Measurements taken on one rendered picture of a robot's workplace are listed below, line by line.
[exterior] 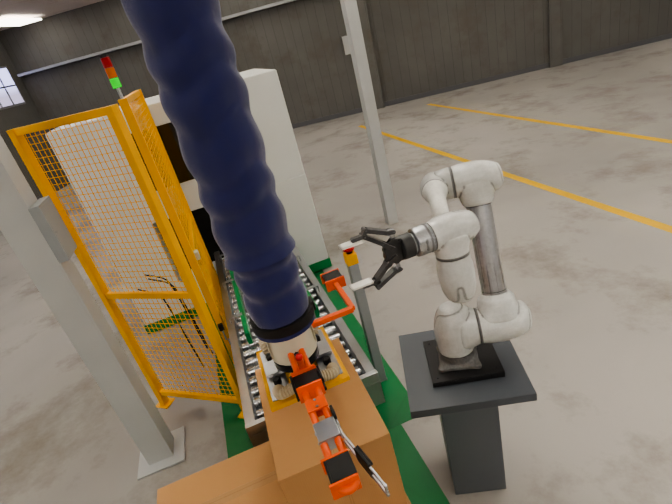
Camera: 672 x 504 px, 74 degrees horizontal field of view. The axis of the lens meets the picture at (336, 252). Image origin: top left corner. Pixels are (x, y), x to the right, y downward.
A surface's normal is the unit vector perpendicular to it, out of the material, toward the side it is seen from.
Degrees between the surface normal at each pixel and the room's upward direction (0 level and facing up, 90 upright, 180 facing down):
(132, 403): 90
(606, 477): 0
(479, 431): 90
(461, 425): 90
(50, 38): 90
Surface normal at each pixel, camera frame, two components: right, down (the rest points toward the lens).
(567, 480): -0.23, -0.87
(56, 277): 0.31, 0.36
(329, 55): -0.03, 0.46
